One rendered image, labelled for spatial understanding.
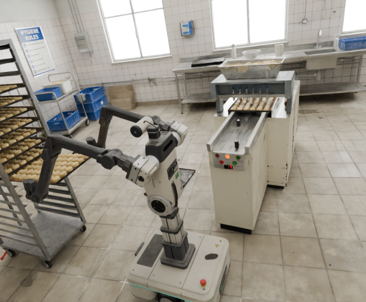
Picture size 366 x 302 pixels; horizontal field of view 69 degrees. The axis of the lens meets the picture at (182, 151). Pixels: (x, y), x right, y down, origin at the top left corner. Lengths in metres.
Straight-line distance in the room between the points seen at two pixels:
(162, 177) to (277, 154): 1.53
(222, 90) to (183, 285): 1.76
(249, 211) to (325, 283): 0.70
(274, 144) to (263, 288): 1.28
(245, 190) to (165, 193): 0.83
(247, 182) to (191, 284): 0.83
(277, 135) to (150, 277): 1.65
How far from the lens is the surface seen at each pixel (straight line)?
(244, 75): 2.59
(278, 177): 2.89
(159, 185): 1.52
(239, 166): 2.03
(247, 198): 2.22
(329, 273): 2.36
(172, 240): 1.88
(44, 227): 3.02
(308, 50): 5.61
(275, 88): 2.59
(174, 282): 1.94
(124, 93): 6.41
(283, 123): 2.60
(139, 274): 2.04
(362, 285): 2.36
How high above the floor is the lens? 1.80
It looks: 27 degrees down
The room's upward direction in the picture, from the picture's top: 9 degrees counter-clockwise
